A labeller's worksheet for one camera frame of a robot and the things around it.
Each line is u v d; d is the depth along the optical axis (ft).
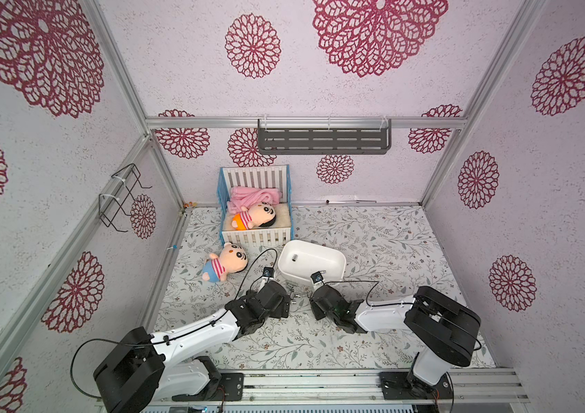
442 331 1.49
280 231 3.28
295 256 3.37
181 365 1.92
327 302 2.30
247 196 3.59
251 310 2.04
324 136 3.09
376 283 3.12
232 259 3.03
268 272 2.45
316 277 2.66
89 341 1.42
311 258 3.39
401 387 2.34
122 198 2.60
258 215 3.30
